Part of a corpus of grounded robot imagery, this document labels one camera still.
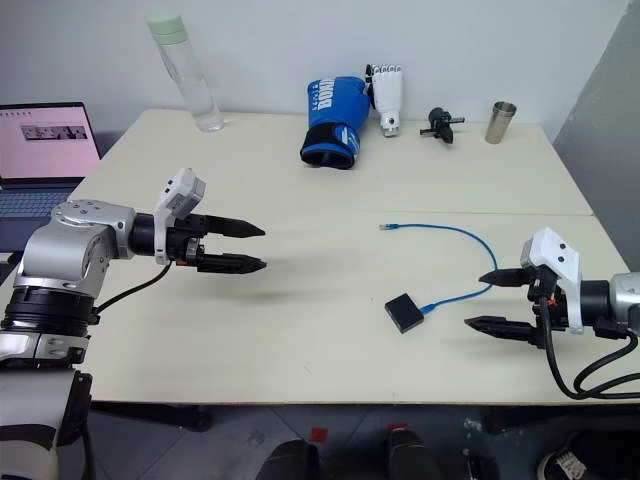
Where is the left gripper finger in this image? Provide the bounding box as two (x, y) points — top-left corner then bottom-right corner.
(204, 215), (267, 240)
(197, 252), (269, 276)

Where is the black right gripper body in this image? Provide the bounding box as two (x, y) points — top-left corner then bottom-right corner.
(526, 264), (572, 352)

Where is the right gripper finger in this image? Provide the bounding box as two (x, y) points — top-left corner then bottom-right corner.
(478, 266), (532, 290)
(463, 314), (542, 347)

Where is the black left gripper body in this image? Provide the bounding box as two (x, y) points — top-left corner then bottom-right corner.
(166, 214), (210, 272)

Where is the small black box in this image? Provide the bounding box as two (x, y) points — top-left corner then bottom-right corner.
(383, 294), (426, 335)

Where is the black and white sneaker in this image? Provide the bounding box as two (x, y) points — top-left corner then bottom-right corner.
(536, 431), (592, 480)

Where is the clear bottle with green cap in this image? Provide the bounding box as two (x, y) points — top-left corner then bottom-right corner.
(145, 11), (227, 134)

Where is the blue boxing glove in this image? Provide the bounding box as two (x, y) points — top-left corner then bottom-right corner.
(299, 75), (374, 172)

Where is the metal cup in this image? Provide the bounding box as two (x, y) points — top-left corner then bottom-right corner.
(483, 100), (519, 146)

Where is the dark rounded shape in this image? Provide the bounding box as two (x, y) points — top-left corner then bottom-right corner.
(268, 438), (322, 480)
(383, 426), (447, 480)

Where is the open grey laptop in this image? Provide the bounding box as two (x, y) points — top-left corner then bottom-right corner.
(0, 101), (104, 253)

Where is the white robotic hand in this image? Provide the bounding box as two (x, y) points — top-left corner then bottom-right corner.
(363, 62), (406, 139)

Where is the white and black robot torso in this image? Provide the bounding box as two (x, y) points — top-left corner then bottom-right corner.
(0, 368), (95, 480)

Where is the blue Ethernet cable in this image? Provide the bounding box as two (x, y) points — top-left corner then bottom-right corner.
(378, 222), (500, 318)

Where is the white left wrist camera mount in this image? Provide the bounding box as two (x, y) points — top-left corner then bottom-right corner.
(152, 167), (208, 266)

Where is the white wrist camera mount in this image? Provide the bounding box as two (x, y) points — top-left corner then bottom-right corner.
(152, 167), (208, 266)
(519, 227), (584, 335)

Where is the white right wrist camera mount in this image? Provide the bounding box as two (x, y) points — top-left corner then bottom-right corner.
(519, 227), (584, 335)

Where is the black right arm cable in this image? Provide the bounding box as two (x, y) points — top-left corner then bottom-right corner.
(541, 294), (640, 402)

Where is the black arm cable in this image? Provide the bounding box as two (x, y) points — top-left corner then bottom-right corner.
(541, 294), (640, 402)
(93, 259), (177, 317)

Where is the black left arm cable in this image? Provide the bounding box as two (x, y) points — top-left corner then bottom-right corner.
(93, 259), (177, 317)

